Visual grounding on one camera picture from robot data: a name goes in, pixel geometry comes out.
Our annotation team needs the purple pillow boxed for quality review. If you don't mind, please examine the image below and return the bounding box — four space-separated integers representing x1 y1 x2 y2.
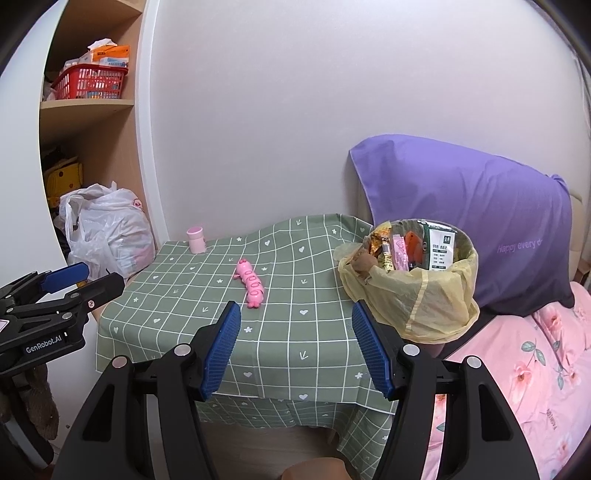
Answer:
348 135 577 318

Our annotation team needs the white green packet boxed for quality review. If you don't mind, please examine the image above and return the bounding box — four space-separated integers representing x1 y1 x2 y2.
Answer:
425 222 458 272

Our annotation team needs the orange white tissue pack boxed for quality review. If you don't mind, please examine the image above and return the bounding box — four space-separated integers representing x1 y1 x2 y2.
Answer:
78 39 131 70

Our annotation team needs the brown trash bin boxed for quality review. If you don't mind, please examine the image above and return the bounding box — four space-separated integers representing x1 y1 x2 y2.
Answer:
342 219 478 357

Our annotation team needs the pink cartoon wrapper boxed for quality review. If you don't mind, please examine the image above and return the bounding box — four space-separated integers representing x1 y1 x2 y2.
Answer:
392 234 410 273

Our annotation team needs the beige headboard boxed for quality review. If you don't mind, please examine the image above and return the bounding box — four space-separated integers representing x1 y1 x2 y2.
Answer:
570 194 591 287

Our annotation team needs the yellow box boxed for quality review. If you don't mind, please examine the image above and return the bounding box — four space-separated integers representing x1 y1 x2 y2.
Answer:
44 157 85 208

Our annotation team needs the green checked tablecloth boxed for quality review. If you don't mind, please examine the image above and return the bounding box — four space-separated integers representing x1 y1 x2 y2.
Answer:
95 213 403 462

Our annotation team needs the orange snack wrapper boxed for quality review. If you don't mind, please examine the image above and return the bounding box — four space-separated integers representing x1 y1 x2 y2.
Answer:
404 233 428 268

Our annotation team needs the red plastic basket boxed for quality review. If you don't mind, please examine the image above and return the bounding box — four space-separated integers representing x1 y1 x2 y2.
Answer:
51 65 129 100

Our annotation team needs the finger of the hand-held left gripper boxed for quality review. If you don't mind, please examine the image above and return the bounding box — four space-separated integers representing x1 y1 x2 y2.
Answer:
9 273 125 324
0 262 90 308

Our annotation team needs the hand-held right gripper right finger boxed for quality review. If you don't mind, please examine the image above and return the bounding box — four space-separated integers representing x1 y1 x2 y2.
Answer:
352 301 541 480

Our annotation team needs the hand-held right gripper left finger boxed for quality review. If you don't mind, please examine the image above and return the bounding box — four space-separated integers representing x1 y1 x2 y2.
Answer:
51 301 242 480

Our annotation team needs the pink caterpillar toy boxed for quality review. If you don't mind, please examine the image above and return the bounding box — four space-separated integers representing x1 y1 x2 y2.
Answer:
235 259 265 309

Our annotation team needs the bin with yellow bag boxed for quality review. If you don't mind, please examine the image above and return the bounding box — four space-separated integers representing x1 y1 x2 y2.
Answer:
333 219 481 343

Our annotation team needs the pink floral bed sheet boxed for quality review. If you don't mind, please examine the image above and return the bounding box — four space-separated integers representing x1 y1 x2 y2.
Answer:
425 281 591 480

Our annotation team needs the wooden shelf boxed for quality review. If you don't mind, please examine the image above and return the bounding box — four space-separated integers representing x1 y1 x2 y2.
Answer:
39 0 158 278

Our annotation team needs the white plastic bag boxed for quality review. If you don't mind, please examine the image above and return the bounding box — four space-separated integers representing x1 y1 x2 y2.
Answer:
59 182 157 280

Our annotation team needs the brown rounded object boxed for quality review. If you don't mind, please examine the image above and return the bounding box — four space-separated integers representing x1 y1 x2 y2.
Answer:
281 457 365 480

